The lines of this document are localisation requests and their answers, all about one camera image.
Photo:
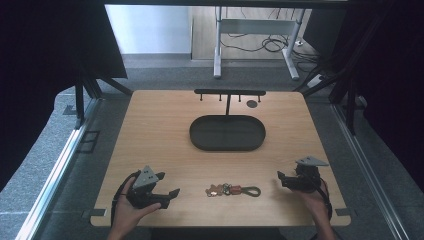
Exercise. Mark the white power strip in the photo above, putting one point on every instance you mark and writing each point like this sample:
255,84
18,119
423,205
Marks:
315,81

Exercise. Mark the black table corner bracket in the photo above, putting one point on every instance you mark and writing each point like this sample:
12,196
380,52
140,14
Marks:
95,212
342,212

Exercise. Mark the aluminium frame rail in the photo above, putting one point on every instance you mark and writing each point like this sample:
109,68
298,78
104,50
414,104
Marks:
56,173
363,166

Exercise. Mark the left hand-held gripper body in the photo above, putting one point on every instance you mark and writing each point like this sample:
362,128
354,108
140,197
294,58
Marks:
143,181

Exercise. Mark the person's left hand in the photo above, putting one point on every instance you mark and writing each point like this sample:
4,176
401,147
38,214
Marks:
125,213

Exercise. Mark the black key hook stand tray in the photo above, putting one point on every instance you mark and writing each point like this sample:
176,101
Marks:
227,133

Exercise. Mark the black overhead frame bar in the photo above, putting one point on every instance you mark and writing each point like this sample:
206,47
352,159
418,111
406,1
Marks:
226,2

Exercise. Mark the white desk frame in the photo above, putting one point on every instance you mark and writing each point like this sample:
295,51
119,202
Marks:
256,26

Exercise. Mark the black curtain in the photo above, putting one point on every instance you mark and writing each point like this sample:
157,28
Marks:
393,83
43,66

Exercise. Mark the black metal stand legs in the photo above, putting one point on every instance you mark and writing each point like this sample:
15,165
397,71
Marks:
79,100
350,100

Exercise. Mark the person's right hand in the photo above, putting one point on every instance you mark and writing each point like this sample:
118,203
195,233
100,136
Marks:
318,205

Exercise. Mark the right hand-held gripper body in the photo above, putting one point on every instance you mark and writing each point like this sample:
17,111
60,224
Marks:
308,178

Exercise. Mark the dark round table disc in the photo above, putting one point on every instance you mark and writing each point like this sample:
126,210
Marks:
252,104

